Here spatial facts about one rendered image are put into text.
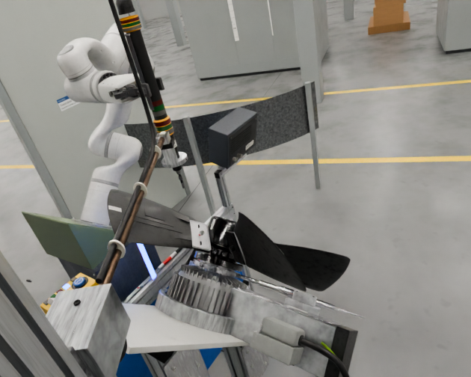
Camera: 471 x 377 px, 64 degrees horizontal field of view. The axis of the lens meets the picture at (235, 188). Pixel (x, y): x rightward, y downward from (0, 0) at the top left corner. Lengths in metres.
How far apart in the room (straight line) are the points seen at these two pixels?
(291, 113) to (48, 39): 1.77
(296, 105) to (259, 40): 4.19
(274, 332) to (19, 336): 0.64
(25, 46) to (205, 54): 5.11
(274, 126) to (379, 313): 1.53
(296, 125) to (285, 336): 2.37
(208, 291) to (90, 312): 0.56
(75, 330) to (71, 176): 2.53
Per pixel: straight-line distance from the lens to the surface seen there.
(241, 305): 1.01
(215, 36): 7.39
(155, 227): 0.97
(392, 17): 8.90
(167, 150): 0.97
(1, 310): 0.33
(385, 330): 2.35
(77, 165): 2.96
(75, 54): 1.10
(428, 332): 2.38
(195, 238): 1.03
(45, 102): 2.83
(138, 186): 0.72
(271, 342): 0.90
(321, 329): 0.92
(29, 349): 0.35
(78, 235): 1.58
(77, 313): 0.48
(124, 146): 1.72
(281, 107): 2.97
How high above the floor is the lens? 1.87
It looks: 31 degrees down
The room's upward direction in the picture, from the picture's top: 13 degrees counter-clockwise
